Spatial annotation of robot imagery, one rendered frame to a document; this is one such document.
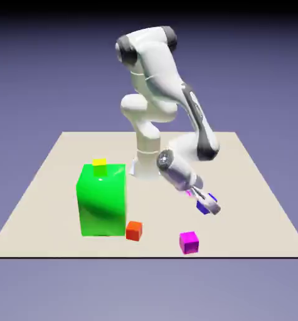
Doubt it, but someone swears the small yellow cube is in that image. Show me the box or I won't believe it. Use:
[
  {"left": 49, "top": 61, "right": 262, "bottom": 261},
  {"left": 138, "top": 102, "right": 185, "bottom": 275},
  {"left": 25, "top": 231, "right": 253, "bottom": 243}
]
[{"left": 92, "top": 158, "right": 107, "bottom": 177}]

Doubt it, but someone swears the small red cube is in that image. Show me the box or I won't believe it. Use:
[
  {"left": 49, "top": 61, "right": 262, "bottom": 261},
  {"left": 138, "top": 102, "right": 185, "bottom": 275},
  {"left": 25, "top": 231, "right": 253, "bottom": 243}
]
[{"left": 125, "top": 220, "right": 144, "bottom": 242}]

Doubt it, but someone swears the large green box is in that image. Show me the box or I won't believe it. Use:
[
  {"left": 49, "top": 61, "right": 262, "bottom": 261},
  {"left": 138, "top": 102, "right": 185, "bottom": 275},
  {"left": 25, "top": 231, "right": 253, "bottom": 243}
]
[{"left": 75, "top": 163, "right": 127, "bottom": 238}]

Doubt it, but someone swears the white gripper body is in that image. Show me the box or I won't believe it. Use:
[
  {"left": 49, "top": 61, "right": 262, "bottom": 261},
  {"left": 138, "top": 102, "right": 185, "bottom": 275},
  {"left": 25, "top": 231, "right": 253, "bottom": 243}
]
[{"left": 203, "top": 196, "right": 222, "bottom": 216}]

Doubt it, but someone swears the small blue cube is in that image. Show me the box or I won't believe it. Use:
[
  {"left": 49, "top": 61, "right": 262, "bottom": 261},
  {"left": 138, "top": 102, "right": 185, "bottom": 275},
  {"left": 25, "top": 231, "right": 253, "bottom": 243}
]
[{"left": 195, "top": 192, "right": 219, "bottom": 216}]

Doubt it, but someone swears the small magenta cube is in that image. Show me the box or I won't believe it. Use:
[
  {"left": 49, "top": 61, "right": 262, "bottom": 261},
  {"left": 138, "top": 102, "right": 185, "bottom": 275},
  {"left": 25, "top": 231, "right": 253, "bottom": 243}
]
[{"left": 179, "top": 231, "right": 200, "bottom": 256}]

